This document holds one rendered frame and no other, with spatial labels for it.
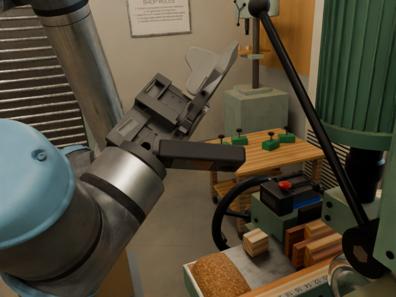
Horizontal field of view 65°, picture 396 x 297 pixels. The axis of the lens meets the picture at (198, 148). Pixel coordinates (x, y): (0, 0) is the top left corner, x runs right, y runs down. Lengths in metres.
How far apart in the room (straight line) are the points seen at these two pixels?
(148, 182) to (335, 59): 0.32
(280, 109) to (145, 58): 1.49
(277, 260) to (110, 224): 0.46
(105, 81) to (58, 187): 0.61
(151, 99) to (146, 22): 3.02
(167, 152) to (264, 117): 2.56
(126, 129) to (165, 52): 3.09
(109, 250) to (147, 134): 0.15
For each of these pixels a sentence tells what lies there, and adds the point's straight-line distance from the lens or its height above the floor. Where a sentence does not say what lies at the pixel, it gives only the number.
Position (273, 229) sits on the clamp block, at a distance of 0.78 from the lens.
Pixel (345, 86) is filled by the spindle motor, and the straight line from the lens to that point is 0.49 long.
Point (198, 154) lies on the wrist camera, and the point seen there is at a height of 1.23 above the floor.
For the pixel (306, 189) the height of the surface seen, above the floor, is 1.00.
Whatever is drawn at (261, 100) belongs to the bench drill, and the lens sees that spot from 2.86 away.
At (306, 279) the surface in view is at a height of 0.95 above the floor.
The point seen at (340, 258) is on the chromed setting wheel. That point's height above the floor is 1.06.
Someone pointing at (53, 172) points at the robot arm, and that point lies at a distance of 0.22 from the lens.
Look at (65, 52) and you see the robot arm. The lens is 0.78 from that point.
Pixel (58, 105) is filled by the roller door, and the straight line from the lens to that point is 3.44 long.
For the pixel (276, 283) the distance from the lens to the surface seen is 0.62.
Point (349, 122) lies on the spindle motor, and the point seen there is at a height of 1.24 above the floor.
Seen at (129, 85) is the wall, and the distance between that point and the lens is 3.45.
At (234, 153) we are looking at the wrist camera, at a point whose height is 1.22.
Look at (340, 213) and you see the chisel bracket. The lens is 0.63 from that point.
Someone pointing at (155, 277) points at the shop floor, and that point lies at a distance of 1.98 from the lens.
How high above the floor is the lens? 1.39
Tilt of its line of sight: 23 degrees down
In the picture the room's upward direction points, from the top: 4 degrees counter-clockwise
